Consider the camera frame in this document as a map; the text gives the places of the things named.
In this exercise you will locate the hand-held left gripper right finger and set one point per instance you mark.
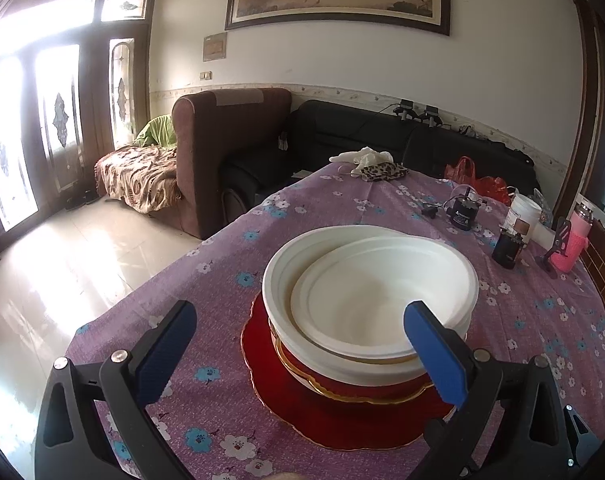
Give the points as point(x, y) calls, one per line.
point(437, 355)

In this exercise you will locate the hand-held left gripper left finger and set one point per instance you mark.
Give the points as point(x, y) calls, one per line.
point(167, 350)

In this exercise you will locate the small red gold-rimmed plate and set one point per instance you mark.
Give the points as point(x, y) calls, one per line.
point(362, 393)

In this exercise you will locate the small white bowl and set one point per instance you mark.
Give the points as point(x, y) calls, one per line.
point(372, 300)

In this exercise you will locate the large red printed plate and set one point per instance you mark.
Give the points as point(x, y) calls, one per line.
point(292, 410)

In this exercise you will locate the large white bowl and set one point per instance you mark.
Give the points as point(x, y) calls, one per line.
point(282, 270)

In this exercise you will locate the purple floral tablecloth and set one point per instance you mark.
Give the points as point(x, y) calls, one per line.
point(182, 290)

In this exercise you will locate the black jar with wooden lid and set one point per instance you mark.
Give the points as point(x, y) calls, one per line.
point(507, 247)

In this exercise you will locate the black cylindrical device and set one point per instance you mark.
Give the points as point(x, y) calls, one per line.
point(462, 215)

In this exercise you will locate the small black connector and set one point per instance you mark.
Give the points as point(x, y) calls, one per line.
point(431, 211)

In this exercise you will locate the white plastic jar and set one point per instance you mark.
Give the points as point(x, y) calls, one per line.
point(522, 215)

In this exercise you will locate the black phone stand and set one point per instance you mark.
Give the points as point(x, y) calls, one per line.
point(560, 240)

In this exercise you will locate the dark slippers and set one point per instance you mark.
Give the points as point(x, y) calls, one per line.
point(80, 200)

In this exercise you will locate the brown patterned blanket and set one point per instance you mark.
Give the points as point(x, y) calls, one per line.
point(137, 175)

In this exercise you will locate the pink knit-sleeved bottle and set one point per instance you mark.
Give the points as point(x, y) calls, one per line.
point(575, 240)

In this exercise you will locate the red plastic bag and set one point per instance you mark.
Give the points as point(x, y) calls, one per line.
point(477, 180)

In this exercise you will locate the brown armchair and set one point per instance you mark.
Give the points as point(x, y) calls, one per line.
point(222, 150)

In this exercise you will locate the green cushion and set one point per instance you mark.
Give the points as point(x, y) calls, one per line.
point(155, 130)

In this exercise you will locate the black leather sofa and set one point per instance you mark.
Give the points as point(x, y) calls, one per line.
point(357, 135)

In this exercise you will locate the black clamp device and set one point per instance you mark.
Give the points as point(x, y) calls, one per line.
point(406, 108)
point(431, 114)

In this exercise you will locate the wooden glass-panel doors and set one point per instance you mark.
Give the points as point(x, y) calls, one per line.
point(72, 110)

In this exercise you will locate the wall socket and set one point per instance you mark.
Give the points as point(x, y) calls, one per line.
point(207, 75)

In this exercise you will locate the wooden door frame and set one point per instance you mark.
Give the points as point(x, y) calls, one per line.
point(582, 110)

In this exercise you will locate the small wall plaque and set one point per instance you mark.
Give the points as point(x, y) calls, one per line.
point(215, 46)

